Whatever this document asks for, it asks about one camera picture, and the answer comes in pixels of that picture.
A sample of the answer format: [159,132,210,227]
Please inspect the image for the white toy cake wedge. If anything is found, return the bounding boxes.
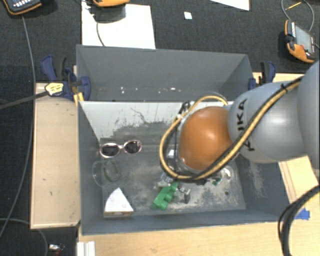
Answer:
[102,187,135,219]

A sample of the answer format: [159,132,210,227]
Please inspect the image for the pink sunglasses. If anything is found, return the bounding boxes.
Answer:
[98,139,144,160]

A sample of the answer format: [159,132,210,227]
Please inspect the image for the clear glass cup green ring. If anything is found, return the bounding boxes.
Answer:
[91,159,123,187]

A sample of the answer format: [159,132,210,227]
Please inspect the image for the pale wood board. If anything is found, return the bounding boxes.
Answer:
[29,82,82,230]

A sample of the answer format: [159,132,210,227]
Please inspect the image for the green toy building block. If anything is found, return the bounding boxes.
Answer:
[150,181,180,211]

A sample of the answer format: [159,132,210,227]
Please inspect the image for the grey metal bin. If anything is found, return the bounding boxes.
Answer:
[75,44,291,236]

